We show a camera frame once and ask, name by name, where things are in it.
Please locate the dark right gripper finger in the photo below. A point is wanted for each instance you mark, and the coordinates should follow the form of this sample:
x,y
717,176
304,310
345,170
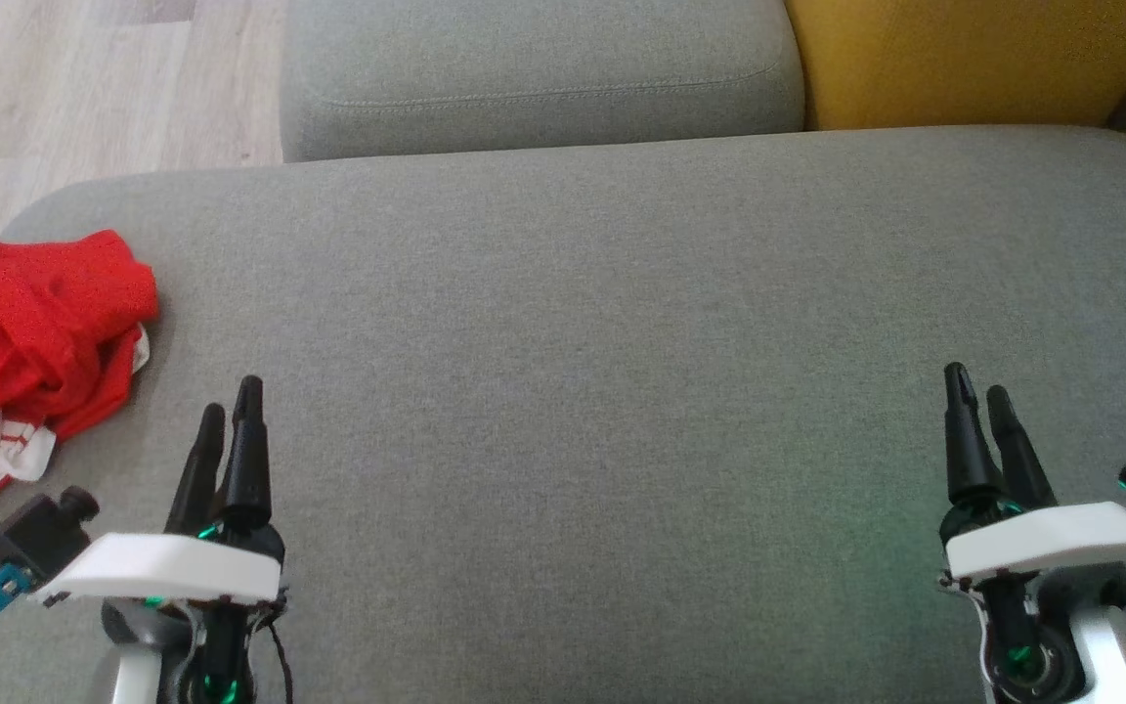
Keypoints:
x,y
969,450
1020,460

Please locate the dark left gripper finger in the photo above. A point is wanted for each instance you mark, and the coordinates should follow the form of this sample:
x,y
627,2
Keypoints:
x,y
247,460
196,479

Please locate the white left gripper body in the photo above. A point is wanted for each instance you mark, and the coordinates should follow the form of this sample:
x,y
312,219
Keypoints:
x,y
162,567

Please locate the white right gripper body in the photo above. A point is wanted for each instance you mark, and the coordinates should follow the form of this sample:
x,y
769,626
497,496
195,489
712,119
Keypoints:
x,y
1052,538

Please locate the red basketball jersey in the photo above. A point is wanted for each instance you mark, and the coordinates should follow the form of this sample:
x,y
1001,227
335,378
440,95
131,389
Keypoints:
x,y
64,293

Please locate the large grey sofa seat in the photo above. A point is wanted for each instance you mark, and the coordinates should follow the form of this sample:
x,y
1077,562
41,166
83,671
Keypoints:
x,y
573,342

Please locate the grey sofa seat cushion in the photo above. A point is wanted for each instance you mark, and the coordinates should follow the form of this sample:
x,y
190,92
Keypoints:
x,y
543,68

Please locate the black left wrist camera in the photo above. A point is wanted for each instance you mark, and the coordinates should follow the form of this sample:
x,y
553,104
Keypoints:
x,y
35,538

